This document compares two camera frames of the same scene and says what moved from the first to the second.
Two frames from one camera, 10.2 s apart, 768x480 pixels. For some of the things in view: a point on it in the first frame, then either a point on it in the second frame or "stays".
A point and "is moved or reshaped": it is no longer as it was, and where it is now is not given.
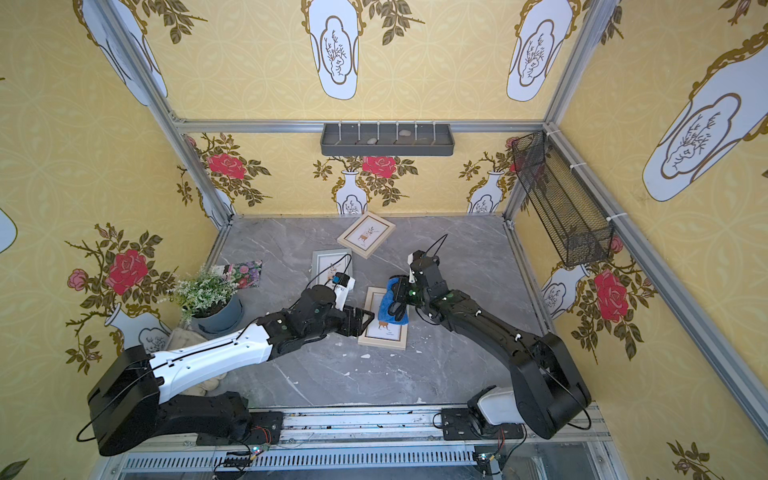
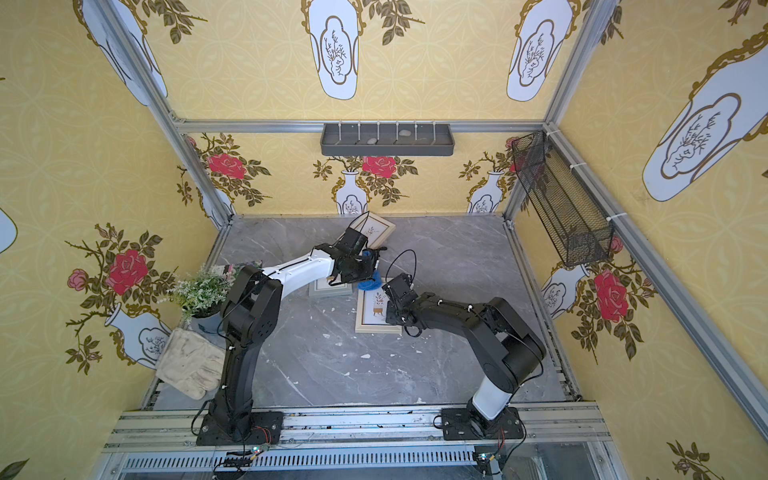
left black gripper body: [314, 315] to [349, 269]
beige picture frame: [366, 234] stays
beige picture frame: [381, 334] is moved or reshaped
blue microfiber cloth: [384, 304] is moved or reshaped
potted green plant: [209, 300] stays
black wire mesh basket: [577, 224] stays
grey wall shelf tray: [387, 139] stays
